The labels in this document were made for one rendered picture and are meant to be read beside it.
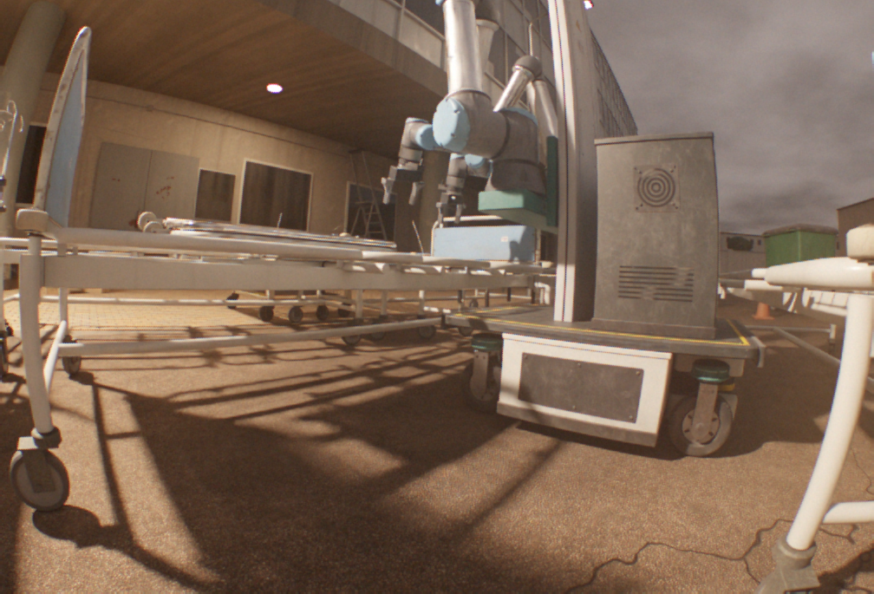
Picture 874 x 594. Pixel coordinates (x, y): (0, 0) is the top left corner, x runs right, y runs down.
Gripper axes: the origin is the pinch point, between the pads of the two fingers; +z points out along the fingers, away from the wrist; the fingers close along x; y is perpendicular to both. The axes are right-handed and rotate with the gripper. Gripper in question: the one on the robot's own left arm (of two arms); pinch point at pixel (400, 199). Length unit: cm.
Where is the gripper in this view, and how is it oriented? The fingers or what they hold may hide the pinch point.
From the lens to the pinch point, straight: 158.5
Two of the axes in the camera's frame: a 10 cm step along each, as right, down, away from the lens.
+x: -7.5, 0.8, -6.6
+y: -6.2, -4.3, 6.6
